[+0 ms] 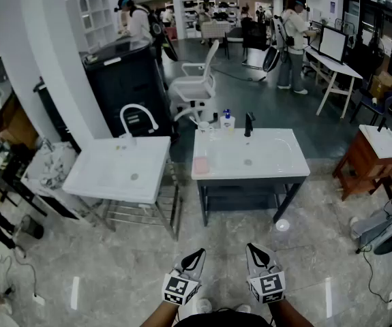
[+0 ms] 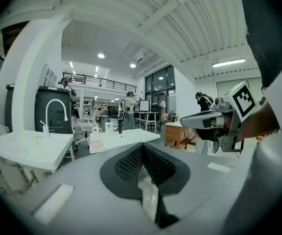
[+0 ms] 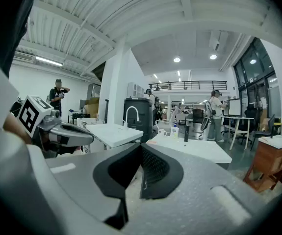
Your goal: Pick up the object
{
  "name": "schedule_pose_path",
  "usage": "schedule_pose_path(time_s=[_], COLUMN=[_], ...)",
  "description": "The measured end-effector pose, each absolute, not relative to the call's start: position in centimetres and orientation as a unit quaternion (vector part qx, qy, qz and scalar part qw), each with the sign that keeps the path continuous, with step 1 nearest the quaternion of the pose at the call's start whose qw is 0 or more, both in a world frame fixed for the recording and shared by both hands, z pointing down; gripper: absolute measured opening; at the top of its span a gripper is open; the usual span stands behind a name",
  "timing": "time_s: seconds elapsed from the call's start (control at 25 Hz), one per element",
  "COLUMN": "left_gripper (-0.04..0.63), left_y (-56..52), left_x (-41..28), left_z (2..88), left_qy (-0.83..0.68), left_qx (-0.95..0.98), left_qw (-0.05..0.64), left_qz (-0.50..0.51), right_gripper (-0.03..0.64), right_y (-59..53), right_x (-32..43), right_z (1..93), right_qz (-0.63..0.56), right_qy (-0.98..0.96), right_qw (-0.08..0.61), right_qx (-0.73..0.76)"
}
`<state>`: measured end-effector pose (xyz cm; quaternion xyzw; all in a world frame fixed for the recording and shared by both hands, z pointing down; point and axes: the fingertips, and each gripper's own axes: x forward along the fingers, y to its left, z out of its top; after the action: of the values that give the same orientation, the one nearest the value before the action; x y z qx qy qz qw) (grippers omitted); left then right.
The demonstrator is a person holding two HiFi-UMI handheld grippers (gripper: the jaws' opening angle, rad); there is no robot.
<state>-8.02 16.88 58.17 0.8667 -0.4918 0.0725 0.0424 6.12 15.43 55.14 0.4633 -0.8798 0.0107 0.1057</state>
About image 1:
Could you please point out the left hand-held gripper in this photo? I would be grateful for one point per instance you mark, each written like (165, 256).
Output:
(178, 288)

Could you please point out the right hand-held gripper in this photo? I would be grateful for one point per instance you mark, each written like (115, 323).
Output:
(267, 286)

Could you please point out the pink sponge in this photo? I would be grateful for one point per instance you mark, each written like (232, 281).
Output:
(201, 166)

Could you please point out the person's left forearm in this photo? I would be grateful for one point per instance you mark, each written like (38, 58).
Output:
(160, 315)

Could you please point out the person's right forearm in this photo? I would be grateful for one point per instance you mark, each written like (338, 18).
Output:
(289, 315)

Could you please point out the person's white shoe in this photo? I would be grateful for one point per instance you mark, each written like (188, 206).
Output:
(244, 308)
(204, 306)

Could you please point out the person's black shirt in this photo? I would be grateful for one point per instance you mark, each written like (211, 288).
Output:
(223, 319)

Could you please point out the white sink with dark stand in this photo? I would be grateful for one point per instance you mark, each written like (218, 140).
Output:
(270, 152)

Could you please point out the white sink with metal rack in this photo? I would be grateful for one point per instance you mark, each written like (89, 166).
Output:
(114, 169)

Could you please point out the white power strip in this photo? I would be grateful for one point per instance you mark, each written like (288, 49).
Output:
(391, 300)
(39, 299)

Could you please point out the black sink faucet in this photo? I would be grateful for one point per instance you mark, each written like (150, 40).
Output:
(249, 124)

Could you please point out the white cup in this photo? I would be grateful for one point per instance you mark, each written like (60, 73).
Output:
(204, 126)

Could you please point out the white pump bottle blue cap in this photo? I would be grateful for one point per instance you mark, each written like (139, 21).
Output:
(227, 121)

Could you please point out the white toothbrush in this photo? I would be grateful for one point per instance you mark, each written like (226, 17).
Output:
(194, 120)

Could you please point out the wooden stand with white sink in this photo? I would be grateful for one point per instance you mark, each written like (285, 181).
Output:
(369, 162)

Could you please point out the white curved faucet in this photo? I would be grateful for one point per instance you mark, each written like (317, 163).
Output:
(137, 109)

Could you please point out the white office chair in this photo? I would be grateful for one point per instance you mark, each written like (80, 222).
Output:
(195, 87)

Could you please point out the small black faucet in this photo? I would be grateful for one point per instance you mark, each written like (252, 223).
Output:
(381, 124)

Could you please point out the black cabinet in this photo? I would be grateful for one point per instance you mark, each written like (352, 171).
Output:
(127, 87)

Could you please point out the blue chair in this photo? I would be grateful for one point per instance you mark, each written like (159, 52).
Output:
(373, 102)

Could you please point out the round white rimmed black pack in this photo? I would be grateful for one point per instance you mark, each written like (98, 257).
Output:
(271, 59)

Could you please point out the white trestle desk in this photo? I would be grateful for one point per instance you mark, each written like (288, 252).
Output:
(335, 68)

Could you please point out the cardboard box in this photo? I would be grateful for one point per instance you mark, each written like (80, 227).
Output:
(383, 83)

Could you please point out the computer monitor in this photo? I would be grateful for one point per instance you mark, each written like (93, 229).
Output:
(332, 43)

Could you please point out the white cubby shelf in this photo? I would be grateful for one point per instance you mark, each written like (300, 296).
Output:
(93, 20)

